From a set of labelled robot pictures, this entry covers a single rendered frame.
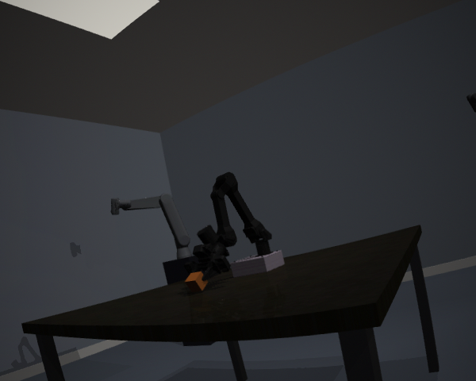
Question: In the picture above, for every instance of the orange block with black square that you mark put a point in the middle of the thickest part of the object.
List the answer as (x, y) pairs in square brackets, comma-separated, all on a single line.
[(195, 283)]

